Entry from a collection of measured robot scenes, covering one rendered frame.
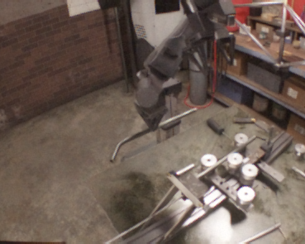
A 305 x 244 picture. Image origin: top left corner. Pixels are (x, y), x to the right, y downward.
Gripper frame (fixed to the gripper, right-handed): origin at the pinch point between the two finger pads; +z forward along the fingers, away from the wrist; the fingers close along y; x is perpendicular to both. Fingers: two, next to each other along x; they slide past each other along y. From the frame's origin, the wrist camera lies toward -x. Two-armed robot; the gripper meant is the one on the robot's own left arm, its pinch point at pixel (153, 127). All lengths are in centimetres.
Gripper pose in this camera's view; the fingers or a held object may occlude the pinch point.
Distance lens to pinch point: 77.8
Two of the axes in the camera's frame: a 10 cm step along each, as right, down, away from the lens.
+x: -8.6, 3.7, -3.6
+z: 0.9, 8.0, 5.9
